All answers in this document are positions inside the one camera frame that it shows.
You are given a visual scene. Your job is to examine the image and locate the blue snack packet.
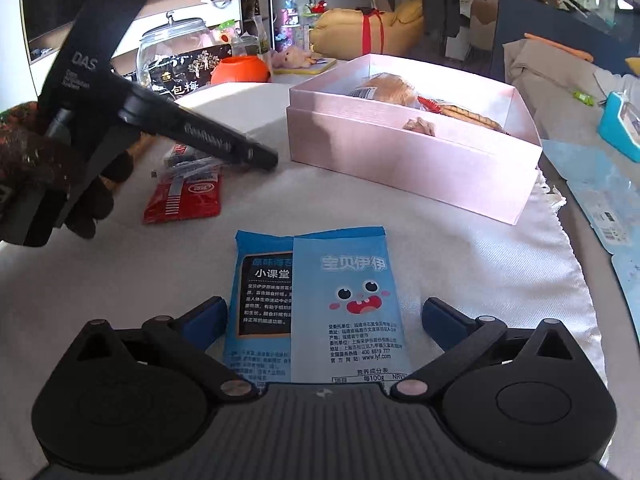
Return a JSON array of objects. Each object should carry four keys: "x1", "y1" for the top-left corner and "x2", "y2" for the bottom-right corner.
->
[{"x1": 224, "y1": 226, "x2": 412, "y2": 388}]

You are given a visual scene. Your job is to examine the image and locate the pink cardboard box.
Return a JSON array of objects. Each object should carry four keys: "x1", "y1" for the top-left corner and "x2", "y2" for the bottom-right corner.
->
[{"x1": 286, "y1": 54, "x2": 542, "y2": 226}]

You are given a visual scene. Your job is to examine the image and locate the flat light blue carton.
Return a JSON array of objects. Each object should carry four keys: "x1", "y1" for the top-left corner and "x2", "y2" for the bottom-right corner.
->
[{"x1": 541, "y1": 140, "x2": 639, "y2": 327}]

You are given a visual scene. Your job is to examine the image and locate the white tablecloth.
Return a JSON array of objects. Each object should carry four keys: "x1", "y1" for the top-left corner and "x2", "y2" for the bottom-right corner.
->
[{"x1": 0, "y1": 81, "x2": 609, "y2": 466}]

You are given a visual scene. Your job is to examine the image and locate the yellow cushion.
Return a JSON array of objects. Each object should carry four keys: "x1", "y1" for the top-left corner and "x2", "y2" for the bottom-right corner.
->
[{"x1": 625, "y1": 56, "x2": 640, "y2": 77}]

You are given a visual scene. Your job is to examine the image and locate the grey covered sofa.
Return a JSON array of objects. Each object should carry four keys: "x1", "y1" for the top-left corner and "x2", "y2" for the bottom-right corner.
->
[{"x1": 503, "y1": 39, "x2": 639, "y2": 182}]

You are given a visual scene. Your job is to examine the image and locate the black printed gift box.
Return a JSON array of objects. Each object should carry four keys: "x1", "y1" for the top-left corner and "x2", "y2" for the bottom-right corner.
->
[{"x1": 138, "y1": 44, "x2": 232, "y2": 100}]

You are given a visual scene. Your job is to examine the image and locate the gloved left hand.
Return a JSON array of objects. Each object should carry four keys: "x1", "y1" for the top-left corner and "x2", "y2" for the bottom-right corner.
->
[{"x1": 1, "y1": 101, "x2": 134, "y2": 240}]

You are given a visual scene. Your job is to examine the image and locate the teal toy box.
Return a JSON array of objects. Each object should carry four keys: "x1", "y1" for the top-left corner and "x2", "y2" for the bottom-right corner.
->
[{"x1": 597, "y1": 92, "x2": 640, "y2": 162}]

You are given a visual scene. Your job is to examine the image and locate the green small toy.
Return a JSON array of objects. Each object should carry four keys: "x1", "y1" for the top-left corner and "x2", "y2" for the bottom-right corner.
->
[{"x1": 572, "y1": 90, "x2": 596, "y2": 107}]

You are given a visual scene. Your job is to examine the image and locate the white low side table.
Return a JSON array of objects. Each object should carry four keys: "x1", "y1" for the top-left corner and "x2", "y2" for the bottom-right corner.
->
[{"x1": 271, "y1": 58, "x2": 345, "y2": 84}]

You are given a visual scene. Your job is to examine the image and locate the red snack packet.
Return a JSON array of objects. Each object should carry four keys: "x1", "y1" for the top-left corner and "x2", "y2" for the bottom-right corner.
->
[{"x1": 142, "y1": 176, "x2": 221, "y2": 224}]

